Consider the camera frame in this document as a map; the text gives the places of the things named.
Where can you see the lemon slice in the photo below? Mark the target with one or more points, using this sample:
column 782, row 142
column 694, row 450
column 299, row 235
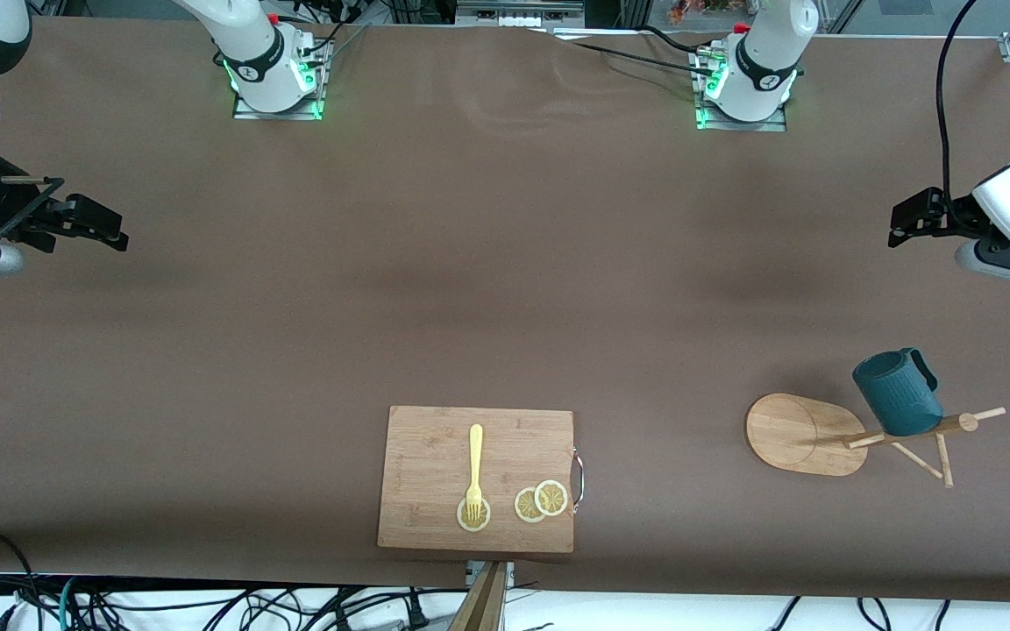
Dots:
column 551, row 497
column 524, row 506
column 463, row 523

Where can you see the teal cup with yellow inside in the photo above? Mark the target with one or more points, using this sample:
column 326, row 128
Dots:
column 899, row 399

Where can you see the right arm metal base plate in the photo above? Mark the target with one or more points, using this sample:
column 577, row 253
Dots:
column 277, row 115

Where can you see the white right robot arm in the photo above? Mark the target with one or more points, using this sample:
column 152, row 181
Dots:
column 251, row 44

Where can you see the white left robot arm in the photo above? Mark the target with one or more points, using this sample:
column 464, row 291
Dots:
column 764, row 53

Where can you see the metal bracket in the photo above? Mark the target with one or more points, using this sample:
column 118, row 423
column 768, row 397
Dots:
column 510, row 570

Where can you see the wooden post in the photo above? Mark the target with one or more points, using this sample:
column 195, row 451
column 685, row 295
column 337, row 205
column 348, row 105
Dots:
column 480, row 605

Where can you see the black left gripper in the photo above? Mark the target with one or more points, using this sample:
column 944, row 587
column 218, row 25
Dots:
column 946, row 216

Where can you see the red and orange items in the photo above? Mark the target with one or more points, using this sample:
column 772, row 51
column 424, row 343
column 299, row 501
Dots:
column 698, row 9

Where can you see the yellow plastic fork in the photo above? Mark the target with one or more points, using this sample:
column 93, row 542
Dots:
column 475, row 456

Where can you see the bamboo cutting board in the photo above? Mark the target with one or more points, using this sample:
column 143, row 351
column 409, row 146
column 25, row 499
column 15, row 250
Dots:
column 435, row 456

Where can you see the grey power strip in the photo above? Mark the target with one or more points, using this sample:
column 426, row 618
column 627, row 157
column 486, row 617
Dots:
column 518, row 10

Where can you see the wooden mug rack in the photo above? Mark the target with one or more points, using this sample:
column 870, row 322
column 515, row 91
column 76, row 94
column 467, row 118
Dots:
column 794, row 429

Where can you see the black power plug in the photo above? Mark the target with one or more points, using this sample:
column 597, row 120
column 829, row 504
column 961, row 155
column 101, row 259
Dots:
column 417, row 613

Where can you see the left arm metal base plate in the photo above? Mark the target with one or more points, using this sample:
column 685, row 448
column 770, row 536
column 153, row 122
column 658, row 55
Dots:
column 742, row 125

